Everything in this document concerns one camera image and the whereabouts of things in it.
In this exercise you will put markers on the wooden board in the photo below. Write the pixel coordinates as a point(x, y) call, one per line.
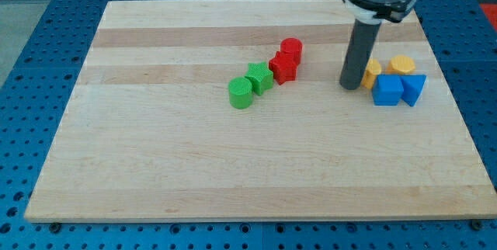
point(149, 135)

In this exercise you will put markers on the green cylinder block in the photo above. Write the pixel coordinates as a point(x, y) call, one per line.
point(240, 93)

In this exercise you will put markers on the green star block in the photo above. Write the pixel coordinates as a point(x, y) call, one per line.
point(260, 76)

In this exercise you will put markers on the red star block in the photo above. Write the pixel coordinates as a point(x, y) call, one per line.
point(284, 67)

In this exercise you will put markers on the red cylinder block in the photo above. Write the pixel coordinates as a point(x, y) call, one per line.
point(294, 47)

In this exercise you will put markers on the yellow block behind rod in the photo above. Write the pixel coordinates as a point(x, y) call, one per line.
point(373, 69)

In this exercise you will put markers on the dark grey pointer rod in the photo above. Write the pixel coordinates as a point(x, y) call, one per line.
point(361, 44)

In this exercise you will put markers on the blue cube block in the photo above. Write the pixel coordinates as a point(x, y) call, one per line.
point(387, 90)

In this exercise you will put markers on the yellow hexagon block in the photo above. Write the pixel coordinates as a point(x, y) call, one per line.
point(400, 65)

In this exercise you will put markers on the blue triangle block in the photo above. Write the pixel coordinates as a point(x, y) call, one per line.
point(413, 86)

